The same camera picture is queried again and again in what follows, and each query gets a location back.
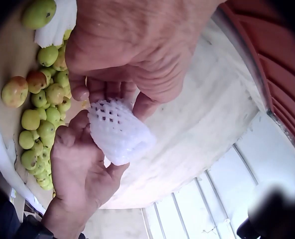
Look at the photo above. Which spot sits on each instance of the person's left hand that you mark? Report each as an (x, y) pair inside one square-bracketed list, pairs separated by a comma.
[(132, 42)]

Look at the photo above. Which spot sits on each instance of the person's right hand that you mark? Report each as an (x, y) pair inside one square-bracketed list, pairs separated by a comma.
[(80, 169)]

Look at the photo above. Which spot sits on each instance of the person's left middle finger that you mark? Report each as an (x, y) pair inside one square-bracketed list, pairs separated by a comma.
[(114, 89)]

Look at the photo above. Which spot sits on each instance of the person's left ring finger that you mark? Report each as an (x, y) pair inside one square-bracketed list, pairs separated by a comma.
[(96, 90)]

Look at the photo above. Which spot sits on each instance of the person's right fingers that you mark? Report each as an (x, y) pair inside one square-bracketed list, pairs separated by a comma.
[(73, 129)]

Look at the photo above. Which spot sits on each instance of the person's left little finger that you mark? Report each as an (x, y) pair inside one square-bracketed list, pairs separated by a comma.
[(78, 88)]

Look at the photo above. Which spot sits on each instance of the person's left index finger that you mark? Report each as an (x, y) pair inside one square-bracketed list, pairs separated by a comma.
[(129, 90)]

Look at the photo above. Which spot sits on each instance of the person's left thumb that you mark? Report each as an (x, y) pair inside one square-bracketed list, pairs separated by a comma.
[(143, 107)]

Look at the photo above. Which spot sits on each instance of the person's right thumb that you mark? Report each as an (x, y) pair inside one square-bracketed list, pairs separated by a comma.
[(116, 170)]

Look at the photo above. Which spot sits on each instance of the white foam net sleeve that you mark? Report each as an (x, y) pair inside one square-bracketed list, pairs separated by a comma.
[(117, 129)]

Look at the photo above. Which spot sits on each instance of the pile of green apples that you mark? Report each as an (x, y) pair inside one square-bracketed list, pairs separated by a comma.
[(46, 104)]

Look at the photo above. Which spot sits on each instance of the reddish yellow apple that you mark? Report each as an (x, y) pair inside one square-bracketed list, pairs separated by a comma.
[(14, 91)]

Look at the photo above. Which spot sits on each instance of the stack of white foam nets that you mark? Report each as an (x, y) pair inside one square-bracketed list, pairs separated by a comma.
[(57, 25)]

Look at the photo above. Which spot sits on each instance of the spotted green apple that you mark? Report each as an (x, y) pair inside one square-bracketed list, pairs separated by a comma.
[(39, 13)]

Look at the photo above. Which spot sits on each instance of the black wrist band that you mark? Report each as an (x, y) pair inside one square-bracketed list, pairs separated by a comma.
[(39, 231)]

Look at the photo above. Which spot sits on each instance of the red roller shutter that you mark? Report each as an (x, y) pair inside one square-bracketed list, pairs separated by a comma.
[(272, 57)]

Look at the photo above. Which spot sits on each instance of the window with white frame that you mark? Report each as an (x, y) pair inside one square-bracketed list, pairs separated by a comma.
[(212, 194)]

